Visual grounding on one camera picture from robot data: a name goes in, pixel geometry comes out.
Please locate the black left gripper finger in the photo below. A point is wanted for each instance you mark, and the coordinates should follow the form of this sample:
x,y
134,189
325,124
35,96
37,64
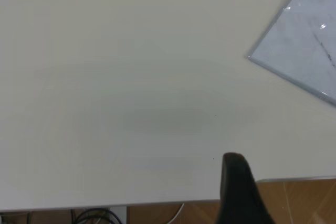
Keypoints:
x,y
236,190

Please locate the white table leg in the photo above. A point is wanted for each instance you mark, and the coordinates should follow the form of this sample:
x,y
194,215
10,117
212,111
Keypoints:
x,y
121,216

